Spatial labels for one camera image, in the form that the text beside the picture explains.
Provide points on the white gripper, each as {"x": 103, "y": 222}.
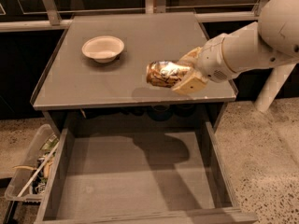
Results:
{"x": 211, "y": 60}

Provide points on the orange drink can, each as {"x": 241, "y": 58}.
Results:
{"x": 166, "y": 73}

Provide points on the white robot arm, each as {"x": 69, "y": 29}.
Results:
{"x": 271, "y": 41}

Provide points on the open grey top drawer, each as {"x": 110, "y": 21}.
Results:
{"x": 137, "y": 172}

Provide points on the grey cabinet counter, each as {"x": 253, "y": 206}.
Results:
{"x": 72, "y": 81}

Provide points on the grey metal railing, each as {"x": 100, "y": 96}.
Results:
{"x": 37, "y": 15}

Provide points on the white paper bowl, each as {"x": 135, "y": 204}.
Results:
{"x": 103, "y": 49}

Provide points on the white stick in bin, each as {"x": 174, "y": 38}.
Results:
{"x": 41, "y": 166}

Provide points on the clear plastic bin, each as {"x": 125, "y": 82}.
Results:
{"x": 42, "y": 144}

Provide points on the white slanted post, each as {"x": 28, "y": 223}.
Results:
{"x": 272, "y": 86}

